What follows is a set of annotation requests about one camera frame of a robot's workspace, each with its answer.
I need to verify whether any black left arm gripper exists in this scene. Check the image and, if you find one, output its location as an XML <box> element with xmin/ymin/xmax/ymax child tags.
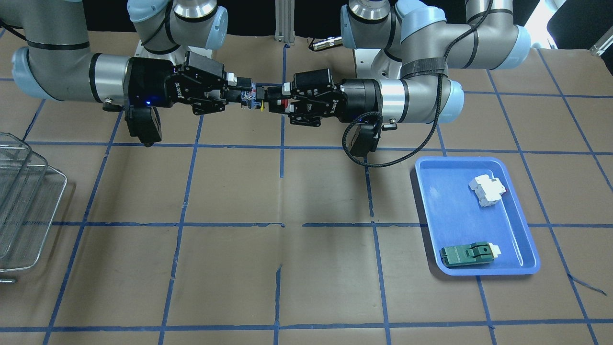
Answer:
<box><xmin>257</xmin><ymin>69</ymin><xmax>383</xmax><ymax>127</ymax></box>

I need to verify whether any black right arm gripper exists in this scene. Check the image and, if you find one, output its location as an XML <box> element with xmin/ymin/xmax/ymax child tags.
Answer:
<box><xmin>126</xmin><ymin>52</ymin><xmax>254</xmax><ymax>115</ymax></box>

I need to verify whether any small blue button switch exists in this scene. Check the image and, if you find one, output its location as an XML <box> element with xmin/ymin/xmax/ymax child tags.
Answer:
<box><xmin>240</xmin><ymin>82</ymin><xmax>262</xmax><ymax>109</ymax></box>

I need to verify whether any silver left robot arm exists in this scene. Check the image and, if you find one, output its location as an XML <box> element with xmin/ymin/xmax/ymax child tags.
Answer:
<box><xmin>238</xmin><ymin>0</ymin><xmax>531</xmax><ymax>127</ymax></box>

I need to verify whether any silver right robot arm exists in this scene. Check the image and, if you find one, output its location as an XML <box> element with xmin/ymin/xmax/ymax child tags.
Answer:
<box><xmin>1</xmin><ymin>0</ymin><xmax>242</xmax><ymax>115</ymax></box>

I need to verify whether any blue plastic tray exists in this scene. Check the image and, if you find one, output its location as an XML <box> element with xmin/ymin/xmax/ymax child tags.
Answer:
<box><xmin>415</xmin><ymin>156</ymin><xmax>541</xmax><ymax>276</ymax></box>

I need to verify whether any white circuit breaker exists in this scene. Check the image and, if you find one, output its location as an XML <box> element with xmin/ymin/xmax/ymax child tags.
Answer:
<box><xmin>468</xmin><ymin>174</ymin><xmax>508</xmax><ymax>207</ymax></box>

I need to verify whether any green terminal block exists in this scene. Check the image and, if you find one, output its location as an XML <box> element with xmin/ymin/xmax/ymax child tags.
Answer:
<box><xmin>439</xmin><ymin>241</ymin><xmax>501</xmax><ymax>268</ymax></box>

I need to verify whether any aluminium frame post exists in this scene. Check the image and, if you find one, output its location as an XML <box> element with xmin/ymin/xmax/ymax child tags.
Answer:
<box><xmin>274</xmin><ymin>0</ymin><xmax>295</xmax><ymax>46</ymax></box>

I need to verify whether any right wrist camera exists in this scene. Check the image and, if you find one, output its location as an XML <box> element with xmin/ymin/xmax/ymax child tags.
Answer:
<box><xmin>125</xmin><ymin>106</ymin><xmax>162</xmax><ymax>147</ymax></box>

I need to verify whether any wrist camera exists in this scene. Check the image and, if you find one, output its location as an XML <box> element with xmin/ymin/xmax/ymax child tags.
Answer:
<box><xmin>347</xmin><ymin>123</ymin><xmax>381</xmax><ymax>158</ymax></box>
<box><xmin>125</xmin><ymin>106</ymin><xmax>162</xmax><ymax>147</ymax></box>

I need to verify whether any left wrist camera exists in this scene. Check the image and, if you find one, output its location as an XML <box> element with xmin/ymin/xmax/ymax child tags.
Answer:
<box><xmin>347</xmin><ymin>123</ymin><xmax>381</xmax><ymax>158</ymax></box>

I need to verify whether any wire mesh shelf tray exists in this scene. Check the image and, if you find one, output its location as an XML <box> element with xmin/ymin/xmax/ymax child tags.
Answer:
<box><xmin>0</xmin><ymin>132</ymin><xmax>68</xmax><ymax>284</ymax></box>

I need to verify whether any black braided cable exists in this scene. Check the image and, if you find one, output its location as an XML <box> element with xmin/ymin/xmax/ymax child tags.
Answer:
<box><xmin>341</xmin><ymin>0</ymin><xmax>495</xmax><ymax>168</ymax></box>

